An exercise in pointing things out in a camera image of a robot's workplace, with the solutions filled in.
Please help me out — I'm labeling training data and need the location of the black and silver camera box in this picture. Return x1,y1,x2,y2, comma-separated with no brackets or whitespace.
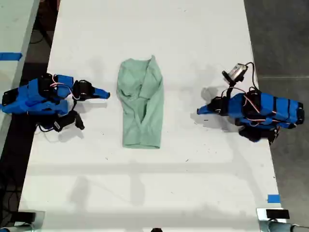
222,63,250,85

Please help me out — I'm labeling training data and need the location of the metal clamp plate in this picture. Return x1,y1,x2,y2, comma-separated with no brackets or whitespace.
256,207,291,232
14,210,46,228

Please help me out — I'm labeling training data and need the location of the thin white cable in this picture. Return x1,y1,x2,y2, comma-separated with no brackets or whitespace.
38,130,60,144

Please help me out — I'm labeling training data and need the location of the grey side table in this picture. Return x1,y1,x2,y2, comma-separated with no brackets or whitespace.
0,0,41,155

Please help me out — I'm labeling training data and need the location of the black camera cable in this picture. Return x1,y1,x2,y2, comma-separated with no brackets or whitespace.
245,61,258,90
35,122,56,132

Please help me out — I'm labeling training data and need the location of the black camera stalk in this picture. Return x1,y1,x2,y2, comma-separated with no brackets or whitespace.
221,82,237,103

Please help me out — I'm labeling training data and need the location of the small black box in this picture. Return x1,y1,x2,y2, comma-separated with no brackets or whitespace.
266,209,290,220
15,211,37,222

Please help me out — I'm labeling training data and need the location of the long blue tape strip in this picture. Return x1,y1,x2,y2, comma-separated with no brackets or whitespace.
0,52,23,61

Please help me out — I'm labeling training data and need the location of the pale green T-shirt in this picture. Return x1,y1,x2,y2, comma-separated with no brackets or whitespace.
116,55,165,150

